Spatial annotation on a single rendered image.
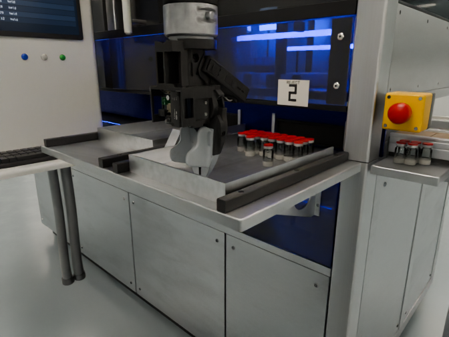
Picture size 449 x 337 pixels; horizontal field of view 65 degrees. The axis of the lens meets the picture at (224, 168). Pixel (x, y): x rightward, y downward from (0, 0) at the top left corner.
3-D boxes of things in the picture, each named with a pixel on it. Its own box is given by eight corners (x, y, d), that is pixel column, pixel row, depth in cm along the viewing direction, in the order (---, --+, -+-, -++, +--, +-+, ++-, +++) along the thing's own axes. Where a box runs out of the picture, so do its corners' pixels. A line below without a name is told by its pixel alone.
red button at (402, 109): (391, 121, 70) (393, 101, 69) (413, 123, 68) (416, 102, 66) (384, 123, 67) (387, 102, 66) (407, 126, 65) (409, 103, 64)
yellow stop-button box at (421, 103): (393, 124, 76) (397, 90, 74) (429, 128, 71) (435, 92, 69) (379, 129, 71) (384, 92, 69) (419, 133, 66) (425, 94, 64)
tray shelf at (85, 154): (179, 129, 128) (179, 124, 127) (373, 164, 82) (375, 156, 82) (41, 152, 94) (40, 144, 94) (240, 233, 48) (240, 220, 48)
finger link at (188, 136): (166, 184, 55) (163, 125, 53) (194, 175, 59) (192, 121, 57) (178, 188, 53) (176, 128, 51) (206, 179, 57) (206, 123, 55)
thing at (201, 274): (163, 196, 305) (158, 92, 280) (428, 299, 170) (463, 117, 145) (43, 235, 234) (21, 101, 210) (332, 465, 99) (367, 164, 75)
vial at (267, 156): (266, 164, 75) (267, 144, 73) (274, 165, 73) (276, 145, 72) (260, 166, 73) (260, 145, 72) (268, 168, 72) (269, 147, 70)
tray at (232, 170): (241, 144, 94) (241, 132, 93) (332, 162, 76) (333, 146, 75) (129, 171, 70) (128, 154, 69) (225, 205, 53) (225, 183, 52)
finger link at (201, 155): (178, 188, 53) (176, 128, 51) (206, 179, 57) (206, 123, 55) (192, 193, 51) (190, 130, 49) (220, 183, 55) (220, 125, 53)
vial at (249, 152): (249, 154, 83) (249, 134, 82) (256, 155, 81) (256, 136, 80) (243, 155, 81) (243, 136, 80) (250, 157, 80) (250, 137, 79)
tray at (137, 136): (188, 125, 124) (188, 116, 123) (245, 134, 107) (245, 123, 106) (98, 140, 100) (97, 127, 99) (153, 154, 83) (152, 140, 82)
